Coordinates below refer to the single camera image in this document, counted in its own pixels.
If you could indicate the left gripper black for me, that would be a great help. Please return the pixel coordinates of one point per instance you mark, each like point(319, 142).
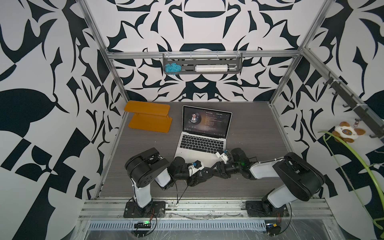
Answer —
point(197, 178)

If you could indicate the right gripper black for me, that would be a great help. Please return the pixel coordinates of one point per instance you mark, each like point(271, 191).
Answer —
point(218, 167)

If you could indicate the silver laptop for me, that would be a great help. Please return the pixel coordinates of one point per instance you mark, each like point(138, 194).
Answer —
point(204, 133)

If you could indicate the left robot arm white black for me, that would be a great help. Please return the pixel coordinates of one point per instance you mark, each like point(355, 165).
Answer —
point(149, 166)

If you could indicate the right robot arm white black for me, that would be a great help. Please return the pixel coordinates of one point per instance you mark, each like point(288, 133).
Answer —
point(300, 179)

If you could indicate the left controller board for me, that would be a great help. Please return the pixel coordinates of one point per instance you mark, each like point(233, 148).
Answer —
point(143, 225)

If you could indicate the controller board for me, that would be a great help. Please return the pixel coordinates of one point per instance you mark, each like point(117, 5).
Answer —
point(143, 225)
point(273, 229)

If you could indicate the right controller board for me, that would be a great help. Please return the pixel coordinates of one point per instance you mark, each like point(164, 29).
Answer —
point(273, 229)

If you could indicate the white roll in rack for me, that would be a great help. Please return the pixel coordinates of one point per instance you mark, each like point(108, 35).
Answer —
point(211, 68)

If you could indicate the teal cloth ball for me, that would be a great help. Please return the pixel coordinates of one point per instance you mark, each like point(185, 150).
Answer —
point(173, 68)

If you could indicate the brown white plush toy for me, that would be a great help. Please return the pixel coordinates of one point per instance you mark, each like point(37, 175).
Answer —
point(347, 133)

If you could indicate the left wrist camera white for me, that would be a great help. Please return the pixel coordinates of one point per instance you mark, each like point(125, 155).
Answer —
point(195, 167)

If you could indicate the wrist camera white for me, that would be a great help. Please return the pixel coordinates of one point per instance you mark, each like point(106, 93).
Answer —
point(195, 167)
point(223, 155)

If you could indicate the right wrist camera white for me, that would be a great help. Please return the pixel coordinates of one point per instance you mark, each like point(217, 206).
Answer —
point(223, 155)

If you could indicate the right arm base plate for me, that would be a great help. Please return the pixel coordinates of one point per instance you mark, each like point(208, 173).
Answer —
point(263, 210)

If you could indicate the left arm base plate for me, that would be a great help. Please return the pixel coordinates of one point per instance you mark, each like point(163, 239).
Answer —
point(156, 209)

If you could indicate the grey wall rack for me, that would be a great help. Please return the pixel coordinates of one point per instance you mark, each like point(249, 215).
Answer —
point(188, 61)

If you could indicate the grey hook rail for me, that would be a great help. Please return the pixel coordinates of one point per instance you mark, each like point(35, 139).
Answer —
point(354, 103)

